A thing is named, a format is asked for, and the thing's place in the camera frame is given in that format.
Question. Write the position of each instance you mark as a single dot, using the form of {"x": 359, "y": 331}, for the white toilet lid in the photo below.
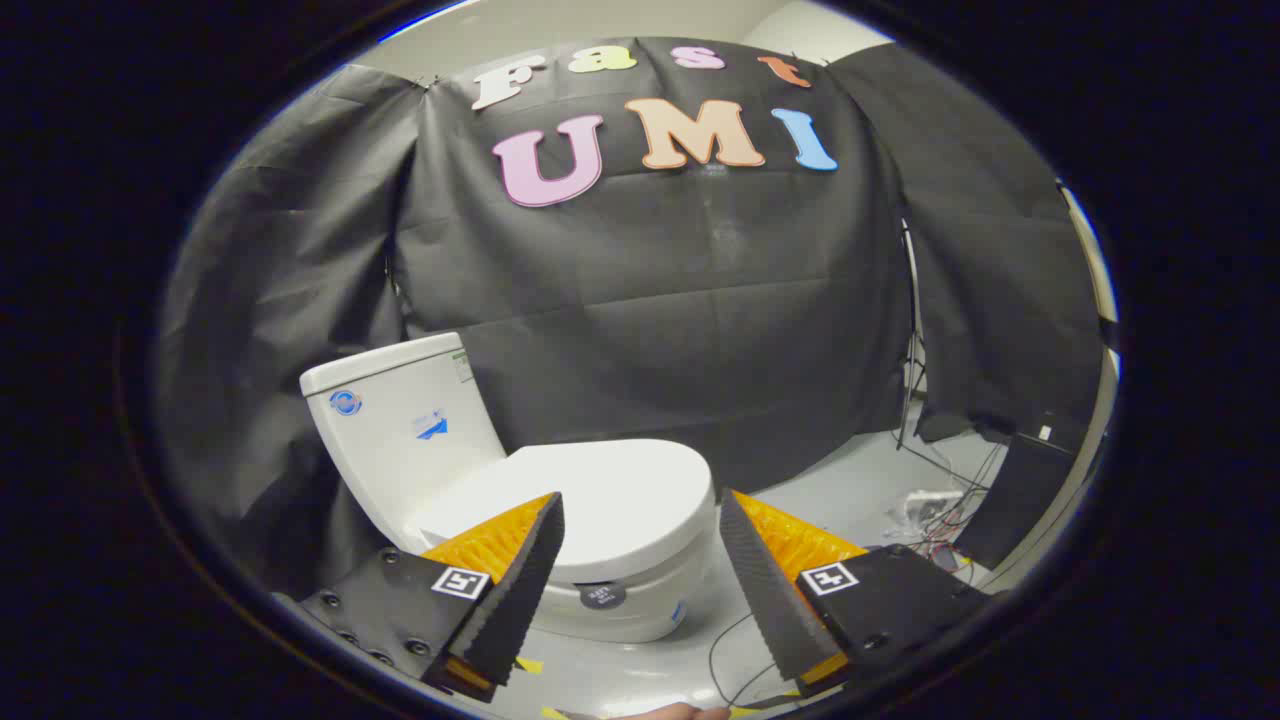
{"x": 630, "y": 500}

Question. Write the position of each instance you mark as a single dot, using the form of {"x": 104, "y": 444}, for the black box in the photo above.
{"x": 1020, "y": 490}

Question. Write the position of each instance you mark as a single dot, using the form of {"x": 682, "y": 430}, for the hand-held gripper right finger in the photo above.
{"x": 770, "y": 600}

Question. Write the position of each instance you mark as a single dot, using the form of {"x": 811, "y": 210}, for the thin metal stand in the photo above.
{"x": 913, "y": 330}

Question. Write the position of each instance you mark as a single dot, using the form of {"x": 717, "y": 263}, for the black backdrop cloth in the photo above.
{"x": 650, "y": 300}

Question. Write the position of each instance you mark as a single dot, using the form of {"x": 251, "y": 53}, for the white ceramic toilet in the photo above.
{"x": 400, "y": 440}

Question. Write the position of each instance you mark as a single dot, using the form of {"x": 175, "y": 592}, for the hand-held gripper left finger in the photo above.
{"x": 520, "y": 600}

